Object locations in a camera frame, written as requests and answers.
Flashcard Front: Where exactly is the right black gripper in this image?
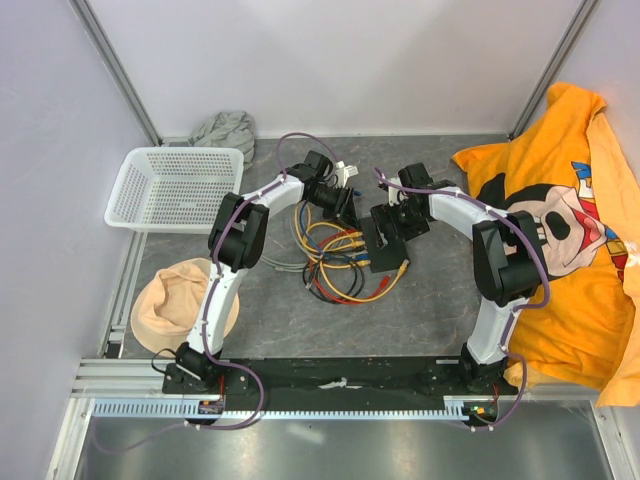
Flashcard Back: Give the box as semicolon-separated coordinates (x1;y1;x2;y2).
370;197;431;250

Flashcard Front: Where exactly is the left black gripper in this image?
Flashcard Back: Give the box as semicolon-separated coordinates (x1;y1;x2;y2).
306;186;361;234

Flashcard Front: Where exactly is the blue ethernet cable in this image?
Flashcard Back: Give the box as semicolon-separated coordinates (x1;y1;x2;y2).
294;188;374;266

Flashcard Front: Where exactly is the black network switch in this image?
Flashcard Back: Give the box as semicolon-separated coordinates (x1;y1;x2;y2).
360;204;409;273

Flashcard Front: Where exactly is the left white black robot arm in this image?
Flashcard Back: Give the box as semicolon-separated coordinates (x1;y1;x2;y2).
162;151;358;394

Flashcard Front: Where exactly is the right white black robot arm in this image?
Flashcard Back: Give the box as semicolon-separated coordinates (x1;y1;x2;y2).
374;164;551;394

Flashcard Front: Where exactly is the grey crumpled cloth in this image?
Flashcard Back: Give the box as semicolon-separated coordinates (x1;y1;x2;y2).
188;111;255;170

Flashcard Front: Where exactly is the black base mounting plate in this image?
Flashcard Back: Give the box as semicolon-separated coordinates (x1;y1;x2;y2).
162;355;519;414

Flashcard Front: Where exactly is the orange cartoon print shirt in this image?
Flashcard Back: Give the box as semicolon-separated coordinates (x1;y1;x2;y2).
453;82;639;407

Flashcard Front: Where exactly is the white perforated plastic basket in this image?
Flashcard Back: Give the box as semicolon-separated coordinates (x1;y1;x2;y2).
104;147;244;234

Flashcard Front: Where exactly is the beige bucket hat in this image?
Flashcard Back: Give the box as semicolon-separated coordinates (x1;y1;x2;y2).
130;258;248;356

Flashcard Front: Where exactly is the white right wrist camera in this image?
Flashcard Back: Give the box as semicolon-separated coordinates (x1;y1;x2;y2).
387;186;406;206

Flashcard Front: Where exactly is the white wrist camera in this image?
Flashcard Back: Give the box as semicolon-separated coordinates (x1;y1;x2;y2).
334;161;359;188
387;186;406;206

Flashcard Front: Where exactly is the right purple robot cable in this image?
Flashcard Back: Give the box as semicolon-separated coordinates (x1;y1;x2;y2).
372;167;552;434

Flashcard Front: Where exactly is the long yellow ethernet cable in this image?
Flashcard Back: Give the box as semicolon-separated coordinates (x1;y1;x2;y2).
295;202;412;304

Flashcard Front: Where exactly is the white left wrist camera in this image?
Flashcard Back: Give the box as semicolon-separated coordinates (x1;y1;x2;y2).
334;161;359;188

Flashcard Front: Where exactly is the black ethernet cable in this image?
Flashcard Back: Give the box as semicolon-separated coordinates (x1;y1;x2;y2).
302;252;367;303

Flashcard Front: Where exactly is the red ethernet cable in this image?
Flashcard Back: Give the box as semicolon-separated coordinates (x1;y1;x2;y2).
307;227;394;305

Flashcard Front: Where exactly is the right aluminium frame post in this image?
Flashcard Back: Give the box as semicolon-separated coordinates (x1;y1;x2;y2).
508;0;600;140

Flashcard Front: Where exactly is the aluminium frame post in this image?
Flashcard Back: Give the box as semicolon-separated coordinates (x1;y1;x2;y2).
508;0;600;140
69;0;162;146

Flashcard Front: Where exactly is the grey slotted cable duct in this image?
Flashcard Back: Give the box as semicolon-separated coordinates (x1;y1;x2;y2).
93;397;471;421

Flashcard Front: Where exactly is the left aluminium frame post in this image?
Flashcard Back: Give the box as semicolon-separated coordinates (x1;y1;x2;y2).
69;0;162;146

